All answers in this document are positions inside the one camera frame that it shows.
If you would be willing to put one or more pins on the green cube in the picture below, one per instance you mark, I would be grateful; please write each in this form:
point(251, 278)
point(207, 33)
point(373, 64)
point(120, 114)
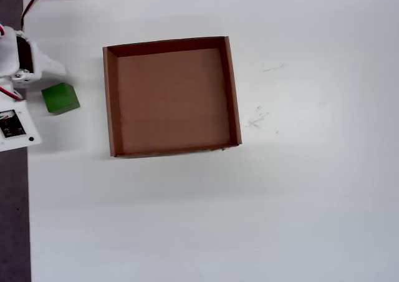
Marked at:
point(59, 99)

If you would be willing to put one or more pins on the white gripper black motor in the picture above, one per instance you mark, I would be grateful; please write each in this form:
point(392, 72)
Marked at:
point(40, 61)

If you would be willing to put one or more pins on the brown cardboard box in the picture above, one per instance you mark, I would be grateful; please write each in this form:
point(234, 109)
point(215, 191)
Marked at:
point(174, 107)

